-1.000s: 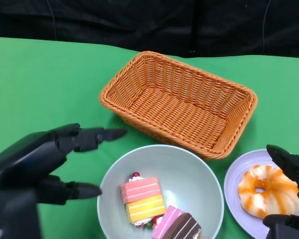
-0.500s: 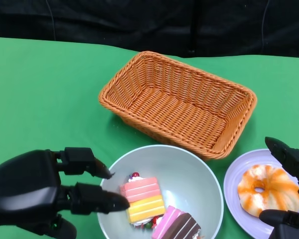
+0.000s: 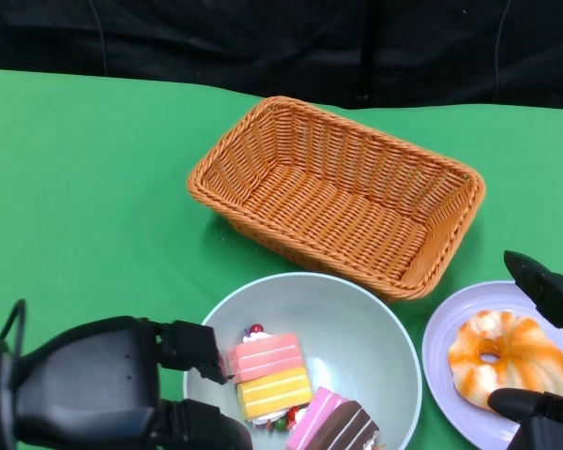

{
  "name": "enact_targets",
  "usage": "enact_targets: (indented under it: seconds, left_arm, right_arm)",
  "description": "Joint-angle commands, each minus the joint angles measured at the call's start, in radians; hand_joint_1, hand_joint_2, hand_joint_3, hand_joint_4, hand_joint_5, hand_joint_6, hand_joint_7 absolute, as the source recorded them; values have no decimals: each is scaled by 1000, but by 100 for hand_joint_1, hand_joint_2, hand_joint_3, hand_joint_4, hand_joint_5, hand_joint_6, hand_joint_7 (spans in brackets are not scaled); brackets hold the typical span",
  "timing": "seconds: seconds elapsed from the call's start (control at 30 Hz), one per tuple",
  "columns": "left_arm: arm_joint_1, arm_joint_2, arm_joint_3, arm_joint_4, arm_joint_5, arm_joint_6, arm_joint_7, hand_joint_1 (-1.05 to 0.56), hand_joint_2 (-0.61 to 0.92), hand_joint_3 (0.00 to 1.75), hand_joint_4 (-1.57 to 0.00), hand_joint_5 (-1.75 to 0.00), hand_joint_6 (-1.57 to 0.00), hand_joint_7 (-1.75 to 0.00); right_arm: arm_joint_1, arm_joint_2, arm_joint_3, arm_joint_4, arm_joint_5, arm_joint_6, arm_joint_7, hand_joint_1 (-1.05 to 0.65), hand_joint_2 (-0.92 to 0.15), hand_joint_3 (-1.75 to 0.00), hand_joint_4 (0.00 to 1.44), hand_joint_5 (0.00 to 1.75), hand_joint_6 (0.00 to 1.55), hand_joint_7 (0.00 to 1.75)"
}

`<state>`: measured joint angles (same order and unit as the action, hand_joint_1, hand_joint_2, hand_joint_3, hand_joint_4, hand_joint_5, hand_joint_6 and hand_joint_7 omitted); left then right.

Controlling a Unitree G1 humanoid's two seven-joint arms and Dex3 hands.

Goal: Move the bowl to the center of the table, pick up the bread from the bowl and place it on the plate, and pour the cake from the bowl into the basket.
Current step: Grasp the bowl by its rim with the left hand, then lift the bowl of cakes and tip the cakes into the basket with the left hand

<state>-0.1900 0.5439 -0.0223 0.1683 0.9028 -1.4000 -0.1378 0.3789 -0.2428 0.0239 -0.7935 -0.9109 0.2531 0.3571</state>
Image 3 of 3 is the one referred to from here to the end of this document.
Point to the orange wicker basket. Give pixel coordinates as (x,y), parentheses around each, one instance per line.
(319,187)

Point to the pale green bowl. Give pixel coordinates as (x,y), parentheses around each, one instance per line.
(347,319)

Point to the lavender round plate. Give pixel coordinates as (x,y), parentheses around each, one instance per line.
(441,328)

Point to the green tablecloth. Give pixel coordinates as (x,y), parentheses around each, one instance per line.
(98,154)

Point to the pink and brown cake slice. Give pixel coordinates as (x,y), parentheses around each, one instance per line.
(338,422)

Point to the yellow layered cake slice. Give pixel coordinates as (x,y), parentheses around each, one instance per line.
(272,394)

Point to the black curtain backdrop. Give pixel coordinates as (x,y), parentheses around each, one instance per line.
(263,42)

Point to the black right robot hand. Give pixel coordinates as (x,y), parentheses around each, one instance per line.
(558,295)

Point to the black stand pole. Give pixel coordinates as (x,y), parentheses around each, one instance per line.
(367,51)

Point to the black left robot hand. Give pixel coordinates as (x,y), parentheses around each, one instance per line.
(89,384)

